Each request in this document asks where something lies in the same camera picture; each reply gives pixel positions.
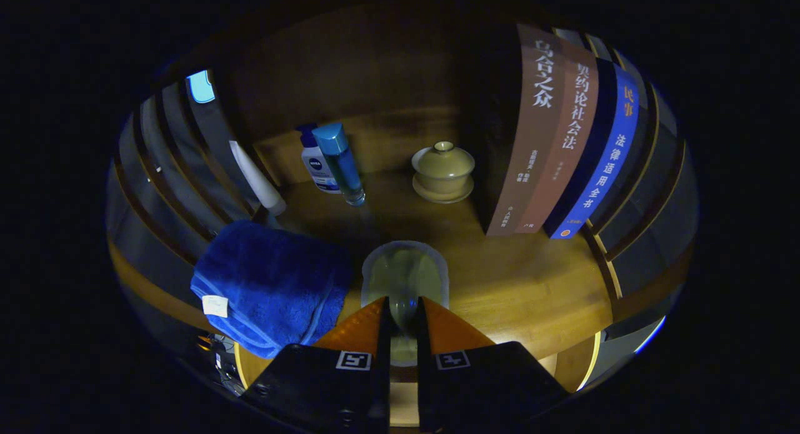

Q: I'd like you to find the white lotion bottle blue cap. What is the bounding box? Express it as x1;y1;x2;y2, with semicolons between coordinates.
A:
296;124;341;194

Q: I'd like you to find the beige lidded tea cup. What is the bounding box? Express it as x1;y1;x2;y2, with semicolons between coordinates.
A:
411;141;476;204

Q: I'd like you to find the reddish brown book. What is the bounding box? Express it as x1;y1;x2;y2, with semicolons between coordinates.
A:
516;40;599;235

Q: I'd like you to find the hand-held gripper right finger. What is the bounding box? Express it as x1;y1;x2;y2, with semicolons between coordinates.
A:
416;296;571;433

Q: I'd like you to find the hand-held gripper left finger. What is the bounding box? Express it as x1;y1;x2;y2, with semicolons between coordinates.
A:
241;296;391;434

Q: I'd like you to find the teal clear bottle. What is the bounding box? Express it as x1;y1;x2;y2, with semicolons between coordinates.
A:
312;123;366;207

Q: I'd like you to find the blue towel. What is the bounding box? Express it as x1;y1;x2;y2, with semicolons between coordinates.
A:
190;220;354;360

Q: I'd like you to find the white sponge brush yellow handle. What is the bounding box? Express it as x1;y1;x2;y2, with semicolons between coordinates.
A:
361;240;449;367

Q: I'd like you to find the wooden countertop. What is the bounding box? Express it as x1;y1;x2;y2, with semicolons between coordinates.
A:
109;165;616;391

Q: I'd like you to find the blue book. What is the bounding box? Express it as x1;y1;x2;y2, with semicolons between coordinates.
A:
544;59;641;240

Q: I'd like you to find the white tube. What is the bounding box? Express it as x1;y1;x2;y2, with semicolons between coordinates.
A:
229;140;287;217

